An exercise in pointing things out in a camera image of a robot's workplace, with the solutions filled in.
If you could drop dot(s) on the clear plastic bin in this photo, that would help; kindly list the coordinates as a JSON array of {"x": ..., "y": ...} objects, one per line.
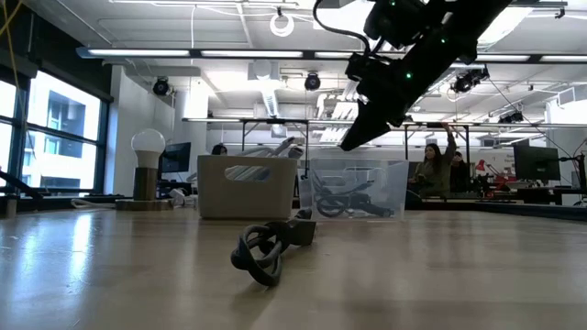
[{"x": 394, "y": 183}]

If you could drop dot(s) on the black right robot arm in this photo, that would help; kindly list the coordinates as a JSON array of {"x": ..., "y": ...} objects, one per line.
[{"x": 472, "y": 23}]

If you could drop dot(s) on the white ceiling duct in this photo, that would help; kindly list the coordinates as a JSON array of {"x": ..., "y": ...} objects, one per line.
[{"x": 263, "y": 71}]

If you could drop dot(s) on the white opaque plastic bin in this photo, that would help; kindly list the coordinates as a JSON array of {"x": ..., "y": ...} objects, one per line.
[{"x": 247, "y": 197}]

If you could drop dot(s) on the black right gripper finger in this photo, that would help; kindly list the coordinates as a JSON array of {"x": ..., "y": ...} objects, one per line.
[{"x": 371, "y": 124}]

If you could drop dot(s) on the red desk lamp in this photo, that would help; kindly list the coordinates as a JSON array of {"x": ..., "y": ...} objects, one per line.
[{"x": 493, "y": 172}]

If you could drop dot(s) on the white light bulb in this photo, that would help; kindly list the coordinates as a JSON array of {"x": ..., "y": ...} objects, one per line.
[{"x": 147, "y": 144}]

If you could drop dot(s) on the person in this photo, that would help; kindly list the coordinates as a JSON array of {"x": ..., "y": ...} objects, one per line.
[
  {"x": 219, "y": 150},
  {"x": 431, "y": 174},
  {"x": 460, "y": 172}
]

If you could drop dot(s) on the black computer monitor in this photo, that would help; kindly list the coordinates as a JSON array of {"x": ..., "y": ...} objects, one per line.
[
  {"x": 536, "y": 162},
  {"x": 176, "y": 158}
]

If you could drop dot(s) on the black ceiling spotlight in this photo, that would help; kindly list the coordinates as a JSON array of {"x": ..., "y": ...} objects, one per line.
[
  {"x": 312, "y": 81},
  {"x": 161, "y": 87}
]

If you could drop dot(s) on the ceiling light strip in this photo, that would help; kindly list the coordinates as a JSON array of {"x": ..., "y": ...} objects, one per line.
[{"x": 137, "y": 52}]

